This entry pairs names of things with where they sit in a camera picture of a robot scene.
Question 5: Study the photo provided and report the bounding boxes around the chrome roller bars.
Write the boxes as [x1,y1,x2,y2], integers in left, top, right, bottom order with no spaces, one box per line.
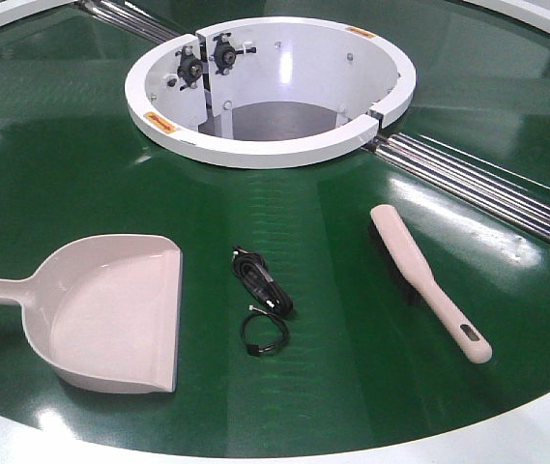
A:
[364,132,550,244]
[74,0,181,44]

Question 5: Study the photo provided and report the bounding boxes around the black bearing mount left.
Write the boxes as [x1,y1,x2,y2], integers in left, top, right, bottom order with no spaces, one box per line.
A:
[176,45,204,90]

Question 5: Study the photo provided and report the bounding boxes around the orange warning sticker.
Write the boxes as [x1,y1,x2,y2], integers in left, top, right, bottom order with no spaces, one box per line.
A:
[345,26,376,39]
[144,111,177,134]

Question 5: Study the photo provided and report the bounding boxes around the thin looped black cable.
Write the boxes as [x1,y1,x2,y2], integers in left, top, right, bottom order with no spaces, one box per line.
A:
[240,304,291,359]

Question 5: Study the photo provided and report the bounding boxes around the black bearing mount right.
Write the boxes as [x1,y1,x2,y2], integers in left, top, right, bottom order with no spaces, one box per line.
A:
[209,32,257,75]

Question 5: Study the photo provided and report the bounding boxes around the beige hand brush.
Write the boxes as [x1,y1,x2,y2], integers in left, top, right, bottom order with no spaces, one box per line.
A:
[370,204,493,363]

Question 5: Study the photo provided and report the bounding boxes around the chrome roller bars right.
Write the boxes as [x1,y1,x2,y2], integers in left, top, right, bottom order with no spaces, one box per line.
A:
[364,132,550,244]

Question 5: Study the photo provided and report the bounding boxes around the beige plastic dustpan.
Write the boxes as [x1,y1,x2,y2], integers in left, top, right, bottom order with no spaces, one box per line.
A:
[0,234,183,393]

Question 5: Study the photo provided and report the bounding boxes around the white central conveyor ring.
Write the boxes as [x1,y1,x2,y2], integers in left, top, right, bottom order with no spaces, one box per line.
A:
[124,14,418,170]

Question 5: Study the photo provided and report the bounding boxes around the orange warning sticker rear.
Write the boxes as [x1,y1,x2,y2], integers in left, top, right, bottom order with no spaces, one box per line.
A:
[345,26,376,39]

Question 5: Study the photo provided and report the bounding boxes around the orange warning sticker front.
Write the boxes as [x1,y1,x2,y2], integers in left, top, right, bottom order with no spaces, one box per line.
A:
[144,111,177,134]

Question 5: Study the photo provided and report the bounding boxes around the chrome roller bars top left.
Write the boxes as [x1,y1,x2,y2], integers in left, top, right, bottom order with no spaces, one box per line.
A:
[74,0,181,44]

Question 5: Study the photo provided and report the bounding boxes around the black bearing mount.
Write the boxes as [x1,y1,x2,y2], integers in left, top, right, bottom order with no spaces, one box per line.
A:
[176,45,204,90]
[209,32,257,75]

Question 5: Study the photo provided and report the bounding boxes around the thick black cable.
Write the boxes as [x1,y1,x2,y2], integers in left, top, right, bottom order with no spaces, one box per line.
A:
[231,246,295,319]

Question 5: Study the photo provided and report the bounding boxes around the white outer conveyor rim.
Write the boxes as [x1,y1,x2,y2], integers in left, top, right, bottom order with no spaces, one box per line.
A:
[0,6,550,463]

